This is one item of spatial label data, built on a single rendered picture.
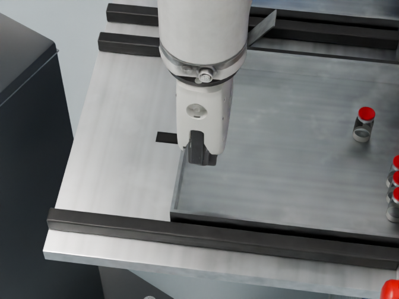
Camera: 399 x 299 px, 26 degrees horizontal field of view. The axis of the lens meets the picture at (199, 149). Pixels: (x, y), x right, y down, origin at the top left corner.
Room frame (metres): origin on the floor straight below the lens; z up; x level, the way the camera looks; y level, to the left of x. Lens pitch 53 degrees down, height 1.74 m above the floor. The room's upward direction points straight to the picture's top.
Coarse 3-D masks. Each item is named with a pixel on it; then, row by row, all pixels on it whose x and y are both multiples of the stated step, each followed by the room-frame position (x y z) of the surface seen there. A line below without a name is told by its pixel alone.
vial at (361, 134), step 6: (360, 120) 0.65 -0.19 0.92; (372, 120) 0.65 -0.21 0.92; (354, 126) 0.66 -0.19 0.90; (360, 126) 0.65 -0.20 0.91; (366, 126) 0.65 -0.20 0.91; (372, 126) 0.65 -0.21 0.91; (354, 132) 0.65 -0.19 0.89; (360, 132) 0.65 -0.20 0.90; (366, 132) 0.65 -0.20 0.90; (354, 138) 0.65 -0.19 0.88; (360, 138) 0.65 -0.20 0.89; (366, 138) 0.65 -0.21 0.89
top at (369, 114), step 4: (360, 108) 0.67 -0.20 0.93; (364, 108) 0.66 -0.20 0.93; (368, 108) 0.66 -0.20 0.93; (360, 112) 0.66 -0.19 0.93; (364, 112) 0.66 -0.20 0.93; (368, 112) 0.66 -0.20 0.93; (372, 112) 0.66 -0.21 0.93; (360, 116) 0.65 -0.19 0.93; (364, 116) 0.65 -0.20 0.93; (368, 116) 0.65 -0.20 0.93; (372, 116) 0.65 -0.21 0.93; (368, 120) 0.65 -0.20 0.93
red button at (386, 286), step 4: (388, 280) 0.39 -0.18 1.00; (392, 280) 0.39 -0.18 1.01; (396, 280) 0.39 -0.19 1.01; (384, 284) 0.39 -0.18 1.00; (388, 284) 0.38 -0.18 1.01; (392, 284) 0.38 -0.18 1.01; (396, 284) 0.38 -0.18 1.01; (384, 288) 0.38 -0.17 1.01; (388, 288) 0.38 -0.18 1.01; (392, 288) 0.38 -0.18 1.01; (396, 288) 0.38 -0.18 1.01; (384, 292) 0.38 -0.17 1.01; (388, 292) 0.37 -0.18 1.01; (392, 292) 0.37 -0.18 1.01; (396, 292) 0.37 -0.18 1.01; (380, 296) 0.38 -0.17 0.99; (384, 296) 0.37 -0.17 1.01; (388, 296) 0.37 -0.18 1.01; (392, 296) 0.37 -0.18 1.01; (396, 296) 0.37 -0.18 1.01
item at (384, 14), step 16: (256, 0) 0.90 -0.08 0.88; (272, 0) 0.90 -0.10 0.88; (288, 0) 0.90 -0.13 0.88; (304, 0) 0.90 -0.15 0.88; (320, 0) 0.90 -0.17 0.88; (336, 0) 0.90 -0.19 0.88; (352, 0) 0.90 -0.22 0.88; (368, 0) 0.90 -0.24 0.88; (384, 0) 0.90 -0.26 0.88; (256, 16) 0.85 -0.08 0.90; (288, 16) 0.85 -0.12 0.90; (304, 16) 0.84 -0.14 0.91; (320, 16) 0.84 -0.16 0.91; (336, 16) 0.84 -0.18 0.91; (352, 16) 0.83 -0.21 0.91; (368, 16) 0.83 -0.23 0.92; (384, 16) 0.87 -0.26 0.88
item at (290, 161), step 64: (256, 64) 0.77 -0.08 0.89; (320, 64) 0.76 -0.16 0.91; (384, 64) 0.75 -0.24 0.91; (256, 128) 0.67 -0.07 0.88; (320, 128) 0.67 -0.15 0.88; (384, 128) 0.67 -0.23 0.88; (192, 192) 0.57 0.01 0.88; (256, 192) 0.57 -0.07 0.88; (320, 192) 0.57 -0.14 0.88; (384, 192) 0.57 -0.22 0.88
